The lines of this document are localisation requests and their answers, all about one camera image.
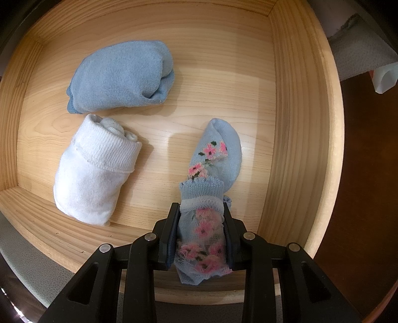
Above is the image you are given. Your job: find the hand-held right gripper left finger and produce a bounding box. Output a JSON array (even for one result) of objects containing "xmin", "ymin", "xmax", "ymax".
[{"xmin": 44, "ymin": 202, "xmax": 181, "ymax": 323}]

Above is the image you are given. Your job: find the white sock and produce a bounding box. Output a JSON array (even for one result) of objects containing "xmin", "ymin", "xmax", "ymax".
[{"xmin": 53, "ymin": 114, "xmax": 142, "ymax": 226}]

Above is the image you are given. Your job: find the blue floral sock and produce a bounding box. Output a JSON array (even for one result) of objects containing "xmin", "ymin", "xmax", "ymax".
[{"xmin": 174, "ymin": 118, "xmax": 242, "ymax": 285}]

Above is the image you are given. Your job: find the light blue sock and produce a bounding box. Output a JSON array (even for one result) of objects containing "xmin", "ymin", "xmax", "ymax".
[{"xmin": 66, "ymin": 40, "xmax": 175, "ymax": 114}]

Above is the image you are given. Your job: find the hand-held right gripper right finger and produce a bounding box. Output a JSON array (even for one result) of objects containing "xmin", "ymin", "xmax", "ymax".
[{"xmin": 222, "ymin": 205, "xmax": 358, "ymax": 323}]

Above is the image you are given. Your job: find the grey-front wooden drawer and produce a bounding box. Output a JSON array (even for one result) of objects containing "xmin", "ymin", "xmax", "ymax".
[{"xmin": 0, "ymin": 0, "xmax": 346, "ymax": 323}]

